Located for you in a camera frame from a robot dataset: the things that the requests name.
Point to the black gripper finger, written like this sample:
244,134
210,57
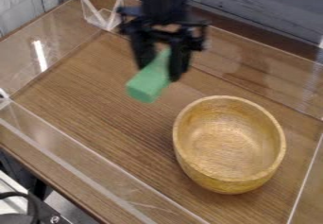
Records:
180,59
144,48

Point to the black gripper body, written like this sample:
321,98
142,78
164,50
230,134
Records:
164,21

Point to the green rectangular block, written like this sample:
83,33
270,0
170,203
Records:
152,80

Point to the brown wooden bowl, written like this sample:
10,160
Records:
230,144

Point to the black metal stand base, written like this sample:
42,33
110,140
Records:
46,215

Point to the clear acrylic corner bracket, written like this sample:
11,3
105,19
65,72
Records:
103,18

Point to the clear acrylic tray wall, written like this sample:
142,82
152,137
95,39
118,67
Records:
101,147

